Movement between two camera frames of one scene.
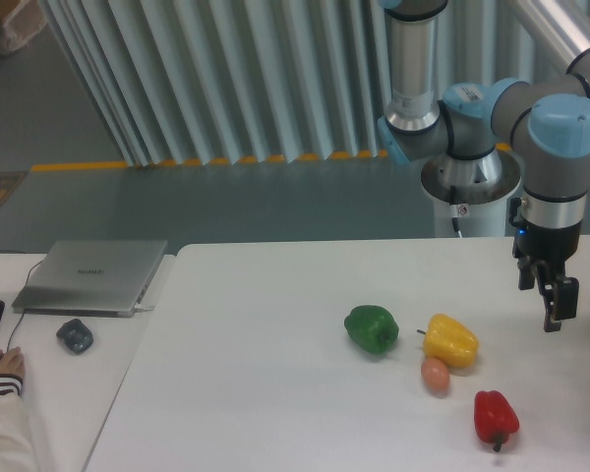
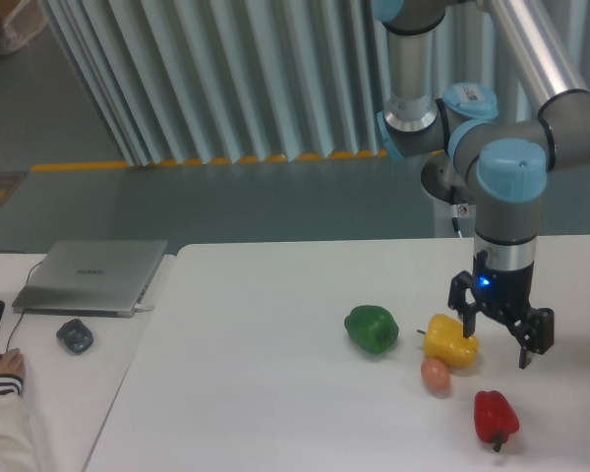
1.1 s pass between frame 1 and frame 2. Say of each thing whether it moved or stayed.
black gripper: moved
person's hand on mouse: stayed
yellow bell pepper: stayed
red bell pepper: stayed
